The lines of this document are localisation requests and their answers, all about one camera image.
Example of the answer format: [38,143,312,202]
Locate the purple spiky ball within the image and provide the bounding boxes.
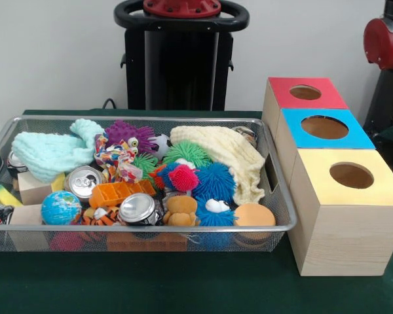
[103,119,157,154]

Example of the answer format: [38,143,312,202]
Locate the orange plush toy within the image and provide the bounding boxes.
[162,195,200,227]

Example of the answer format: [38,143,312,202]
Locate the colourful knotted rope toy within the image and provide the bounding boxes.
[94,133,142,184]

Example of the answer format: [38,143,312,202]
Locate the silver mesh bin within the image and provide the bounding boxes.
[0,114,298,253]

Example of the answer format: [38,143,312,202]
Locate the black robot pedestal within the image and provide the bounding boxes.
[113,0,250,111]

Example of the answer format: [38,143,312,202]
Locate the cream cloth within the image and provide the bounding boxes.
[169,125,266,205]

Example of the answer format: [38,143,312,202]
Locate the blue spiky ball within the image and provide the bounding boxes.
[195,162,237,197]

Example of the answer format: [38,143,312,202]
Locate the pink spiky ball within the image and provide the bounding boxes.
[168,164,200,192]

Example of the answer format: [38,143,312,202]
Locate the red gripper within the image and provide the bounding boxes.
[363,18,393,71]

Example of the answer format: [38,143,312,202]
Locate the blue globe ball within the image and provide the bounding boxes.
[40,190,83,226]

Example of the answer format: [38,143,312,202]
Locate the small soccer ball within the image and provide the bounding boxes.
[149,133,173,160]

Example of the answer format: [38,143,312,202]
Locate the silver drink can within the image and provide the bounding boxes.
[65,166,105,201]
[119,192,158,226]

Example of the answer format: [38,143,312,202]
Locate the wooden box with three holes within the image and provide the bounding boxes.
[261,77,393,277]

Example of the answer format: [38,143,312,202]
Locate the mint green cloth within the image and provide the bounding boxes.
[11,118,105,183]

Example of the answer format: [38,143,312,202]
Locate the orange plastic crate toy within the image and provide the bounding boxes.
[89,179,157,209]

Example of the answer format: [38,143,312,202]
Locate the dark green cloth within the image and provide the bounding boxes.
[0,109,393,314]
[378,119,393,158]

